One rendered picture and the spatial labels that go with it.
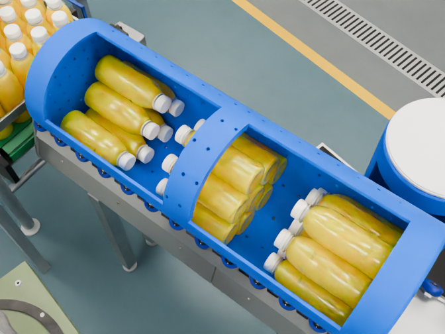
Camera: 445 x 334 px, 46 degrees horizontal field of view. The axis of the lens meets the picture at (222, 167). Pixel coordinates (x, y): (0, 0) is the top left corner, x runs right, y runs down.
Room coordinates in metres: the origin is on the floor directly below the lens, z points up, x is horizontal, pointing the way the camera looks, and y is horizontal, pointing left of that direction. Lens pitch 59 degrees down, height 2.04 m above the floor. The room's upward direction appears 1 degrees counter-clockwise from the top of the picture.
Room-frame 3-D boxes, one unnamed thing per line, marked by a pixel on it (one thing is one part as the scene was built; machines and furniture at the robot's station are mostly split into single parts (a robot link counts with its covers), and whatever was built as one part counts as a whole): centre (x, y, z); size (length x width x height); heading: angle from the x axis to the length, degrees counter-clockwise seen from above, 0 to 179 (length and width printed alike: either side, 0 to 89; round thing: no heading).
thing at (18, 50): (0.92, 0.50, 1.08); 0.04 x 0.04 x 0.02
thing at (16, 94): (0.87, 0.54, 0.99); 0.07 x 0.07 x 0.18
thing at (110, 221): (0.77, 0.38, 0.31); 0.06 x 0.06 x 0.63; 52
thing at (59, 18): (1.03, 0.42, 1.08); 0.04 x 0.04 x 0.02
